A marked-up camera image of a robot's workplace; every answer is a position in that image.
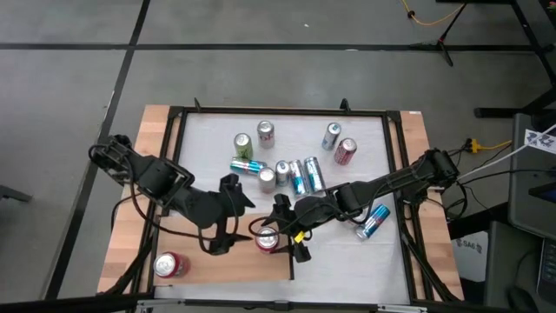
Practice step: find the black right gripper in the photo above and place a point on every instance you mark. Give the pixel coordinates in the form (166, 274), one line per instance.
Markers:
(313, 211)

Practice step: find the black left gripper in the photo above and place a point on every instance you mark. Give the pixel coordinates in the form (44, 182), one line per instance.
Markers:
(217, 208)

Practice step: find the red soda can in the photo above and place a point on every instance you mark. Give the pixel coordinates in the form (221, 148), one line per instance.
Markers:
(167, 265)
(267, 239)

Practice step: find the blue silver Red Bull can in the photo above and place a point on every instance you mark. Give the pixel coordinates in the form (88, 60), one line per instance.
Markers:
(372, 222)
(247, 166)
(299, 177)
(315, 174)
(282, 171)

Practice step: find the light blue Red Bull can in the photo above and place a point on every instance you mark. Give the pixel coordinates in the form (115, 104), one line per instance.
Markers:
(331, 137)

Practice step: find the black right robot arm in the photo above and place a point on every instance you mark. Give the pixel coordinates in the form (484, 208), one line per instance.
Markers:
(391, 180)

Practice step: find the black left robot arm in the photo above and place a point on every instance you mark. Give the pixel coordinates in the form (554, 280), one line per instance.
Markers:
(160, 178)

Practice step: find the white orange Spindrift can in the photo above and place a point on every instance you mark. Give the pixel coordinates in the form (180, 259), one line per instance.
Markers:
(267, 179)

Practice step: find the light wooden board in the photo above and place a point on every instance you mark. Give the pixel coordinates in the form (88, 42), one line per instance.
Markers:
(243, 269)

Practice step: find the green soda can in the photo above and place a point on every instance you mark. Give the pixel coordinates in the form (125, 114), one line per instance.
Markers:
(243, 148)

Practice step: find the red Coca-Cola can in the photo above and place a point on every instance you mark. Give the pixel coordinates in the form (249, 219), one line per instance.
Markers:
(345, 151)

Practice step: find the white labelled box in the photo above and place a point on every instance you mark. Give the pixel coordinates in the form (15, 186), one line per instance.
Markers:
(471, 261)

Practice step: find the black rig beam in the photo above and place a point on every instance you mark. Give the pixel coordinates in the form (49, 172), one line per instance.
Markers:
(65, 304)

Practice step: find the dark grey chair base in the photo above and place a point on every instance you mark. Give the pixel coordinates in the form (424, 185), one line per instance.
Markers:
(15, 194)

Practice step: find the dark grey bin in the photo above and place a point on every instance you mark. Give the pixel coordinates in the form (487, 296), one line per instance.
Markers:
(508, 269)

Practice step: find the grey cabinet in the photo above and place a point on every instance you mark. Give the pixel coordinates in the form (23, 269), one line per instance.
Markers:
(525, 195)

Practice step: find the black tripod stand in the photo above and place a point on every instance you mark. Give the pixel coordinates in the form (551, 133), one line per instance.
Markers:
(441, 43)

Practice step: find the black keyboard device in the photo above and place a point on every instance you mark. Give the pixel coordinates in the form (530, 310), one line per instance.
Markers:
(548, 269)

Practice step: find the white fiducial marker sheet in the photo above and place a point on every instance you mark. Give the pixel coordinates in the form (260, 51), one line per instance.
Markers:
(540, 141)

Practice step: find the grey metal rail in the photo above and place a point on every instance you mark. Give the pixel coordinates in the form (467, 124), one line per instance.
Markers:
(282, 305)

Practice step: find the black frame clamp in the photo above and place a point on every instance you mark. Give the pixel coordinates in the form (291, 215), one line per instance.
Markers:
(197, 105)
(345, 105)

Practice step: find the black metal table frame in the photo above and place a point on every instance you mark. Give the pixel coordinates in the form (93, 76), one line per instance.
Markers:
(304, 111)

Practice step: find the black desk leg frame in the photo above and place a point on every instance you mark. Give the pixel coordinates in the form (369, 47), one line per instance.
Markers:
(499, 112)

